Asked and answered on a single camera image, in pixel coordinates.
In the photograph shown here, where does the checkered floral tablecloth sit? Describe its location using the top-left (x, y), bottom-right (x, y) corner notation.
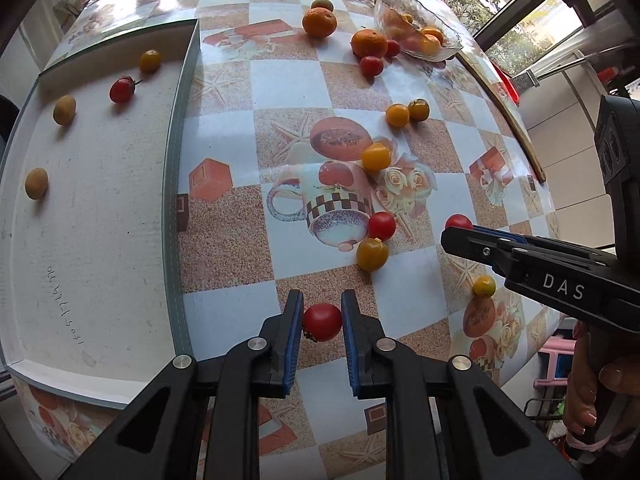
top-left (11, 0), bottom-right (560, 462)

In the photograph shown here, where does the small brown longan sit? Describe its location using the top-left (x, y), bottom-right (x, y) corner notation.
top-left (52, 94), bottom-right (77, 127)

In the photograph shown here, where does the dark olive cherry tomato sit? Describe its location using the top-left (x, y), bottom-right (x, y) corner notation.
top-left (407, 99), bottom-right (431, 122)

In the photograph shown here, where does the green brown longan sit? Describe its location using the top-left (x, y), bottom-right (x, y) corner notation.
top-left (311, 0), bottom-right (334, 12)

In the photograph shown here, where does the large brown longan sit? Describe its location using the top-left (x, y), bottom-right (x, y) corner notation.
top-left (25, 167), bottom-right (49, 200)

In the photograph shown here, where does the clear glass fruit bowl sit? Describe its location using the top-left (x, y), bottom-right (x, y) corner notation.
top-left (373, 0), bottom-right (462, 63)

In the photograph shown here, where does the red cherry tomato with stem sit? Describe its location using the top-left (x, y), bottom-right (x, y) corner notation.
top-left (108, 76), bottom-right (142, 104)

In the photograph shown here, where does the orange mandarin left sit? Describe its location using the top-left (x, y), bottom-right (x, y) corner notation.
top-left (302, 8), bottom-right (337, 39)

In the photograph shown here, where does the white shallow tray box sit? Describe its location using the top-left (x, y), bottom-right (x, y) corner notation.
top-left (1, 20), bottom-right (200, 408)

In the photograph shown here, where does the orange mandarin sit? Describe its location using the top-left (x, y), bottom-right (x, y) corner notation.
top-left (302, 8), bottom-right (337, 39)
top-left (350, 28), bottom-right (388, 58)

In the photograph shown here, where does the orange mandarin right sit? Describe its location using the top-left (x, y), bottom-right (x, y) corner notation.
top-left (350, 28), bottom-right (388, 58)

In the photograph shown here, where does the pink plastic stool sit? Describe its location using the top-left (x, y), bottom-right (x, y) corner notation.
top-left (534, 336), bottom-right (576, 389)

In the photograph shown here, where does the red cherry tomato below mandarin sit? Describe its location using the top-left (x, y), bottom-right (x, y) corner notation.
top-left (359, 55), bottom-right (384, 79)

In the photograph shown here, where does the yellow cherry tomato front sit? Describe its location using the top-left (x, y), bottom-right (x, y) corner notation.
top-left (472, 274), bottom-right (497, 298)

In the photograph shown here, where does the yellow cherry tomato on rose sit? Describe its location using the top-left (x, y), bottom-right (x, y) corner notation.
top-left (361, 143), bottom-right (392, 172)

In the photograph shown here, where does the orange yellow cherry tomato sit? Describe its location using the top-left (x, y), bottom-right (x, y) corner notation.
top-left (385, 103), bottom-right (411, 129)

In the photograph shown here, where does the small red cherry tomato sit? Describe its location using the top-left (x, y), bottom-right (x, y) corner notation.
top-left (302, 304), bottom-right (343, 342)

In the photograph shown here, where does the person right hand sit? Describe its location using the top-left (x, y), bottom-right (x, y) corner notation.
top-left (563, 321), bottom-right (639, 458)

